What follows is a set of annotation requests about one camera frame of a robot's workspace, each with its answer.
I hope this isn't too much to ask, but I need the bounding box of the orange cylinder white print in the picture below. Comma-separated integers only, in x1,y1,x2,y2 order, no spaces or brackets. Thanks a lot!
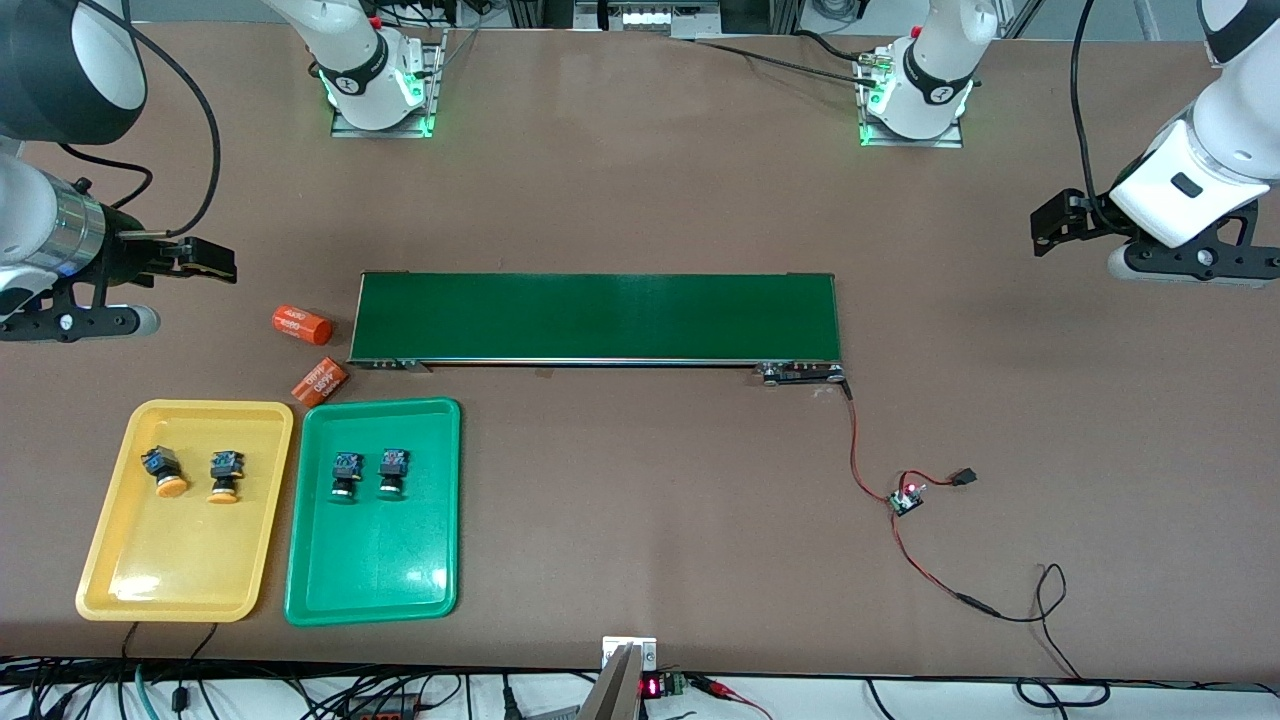
290,356,350,407
271,304,335,347

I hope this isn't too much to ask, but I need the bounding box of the yellow mushroom push button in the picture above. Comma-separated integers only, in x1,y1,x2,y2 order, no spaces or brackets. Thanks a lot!
139,446,191,500
207,450,246,505

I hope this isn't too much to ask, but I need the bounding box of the yellow plastic tray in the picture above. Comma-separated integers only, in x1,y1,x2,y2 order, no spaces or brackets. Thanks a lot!
75,399,295,623

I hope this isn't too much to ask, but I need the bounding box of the green plastic tray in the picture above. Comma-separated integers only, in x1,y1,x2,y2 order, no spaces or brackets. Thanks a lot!
284,397,462,628

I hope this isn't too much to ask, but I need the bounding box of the green conveyor belt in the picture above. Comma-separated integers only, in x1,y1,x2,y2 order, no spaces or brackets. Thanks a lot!
347,270,850,387

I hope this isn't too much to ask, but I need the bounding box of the white lit control unit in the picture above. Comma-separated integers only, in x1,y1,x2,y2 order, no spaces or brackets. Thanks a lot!
572,0,723,39

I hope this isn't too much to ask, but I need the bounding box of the red connector block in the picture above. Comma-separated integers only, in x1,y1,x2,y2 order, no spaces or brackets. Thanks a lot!
340,698,426,720

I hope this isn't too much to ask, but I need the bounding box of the red black test lead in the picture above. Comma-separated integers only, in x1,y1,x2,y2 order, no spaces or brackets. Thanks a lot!
688,674,773,720

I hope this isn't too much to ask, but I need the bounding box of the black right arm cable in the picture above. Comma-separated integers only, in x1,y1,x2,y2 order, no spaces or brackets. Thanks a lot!
55,0,222,241

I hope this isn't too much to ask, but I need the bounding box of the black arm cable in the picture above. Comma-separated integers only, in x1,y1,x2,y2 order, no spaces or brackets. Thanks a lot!
1070,0,1121,226
55,0,222,241

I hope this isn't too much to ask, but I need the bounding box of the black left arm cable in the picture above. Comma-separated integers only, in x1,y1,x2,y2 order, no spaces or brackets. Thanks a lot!
1070,0,1121,226

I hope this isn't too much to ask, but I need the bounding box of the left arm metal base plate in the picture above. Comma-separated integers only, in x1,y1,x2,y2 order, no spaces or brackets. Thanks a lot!
858,55,964,149

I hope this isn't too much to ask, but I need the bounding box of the aluminium frame post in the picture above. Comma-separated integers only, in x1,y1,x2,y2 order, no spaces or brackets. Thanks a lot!
1000,0,1046,41

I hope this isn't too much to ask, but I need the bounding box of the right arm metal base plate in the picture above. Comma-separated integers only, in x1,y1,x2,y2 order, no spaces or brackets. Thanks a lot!
330,28,448,139

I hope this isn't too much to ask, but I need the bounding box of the black connector plug with wires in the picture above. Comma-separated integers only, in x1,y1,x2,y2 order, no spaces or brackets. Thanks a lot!
900,466,979,491

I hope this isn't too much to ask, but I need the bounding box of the orange cable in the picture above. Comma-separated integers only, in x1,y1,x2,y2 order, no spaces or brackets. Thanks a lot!
843,378,901,501

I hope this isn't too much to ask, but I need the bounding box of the black base cable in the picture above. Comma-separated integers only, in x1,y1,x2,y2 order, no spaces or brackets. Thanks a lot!
690,28,881,86

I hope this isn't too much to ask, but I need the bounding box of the thin black looped cable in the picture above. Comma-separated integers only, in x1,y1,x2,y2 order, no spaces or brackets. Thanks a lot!
998,563,1086,683

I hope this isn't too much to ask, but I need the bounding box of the red black power wire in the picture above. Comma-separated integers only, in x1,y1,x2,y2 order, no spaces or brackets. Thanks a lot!
890,512,1003,616

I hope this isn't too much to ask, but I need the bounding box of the black coiled cable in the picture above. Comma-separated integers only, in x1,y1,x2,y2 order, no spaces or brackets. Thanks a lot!
1015,678,1113,709

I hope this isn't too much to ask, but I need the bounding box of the grey metal camera mount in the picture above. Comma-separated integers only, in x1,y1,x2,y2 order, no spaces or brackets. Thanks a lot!
575,636,659,720

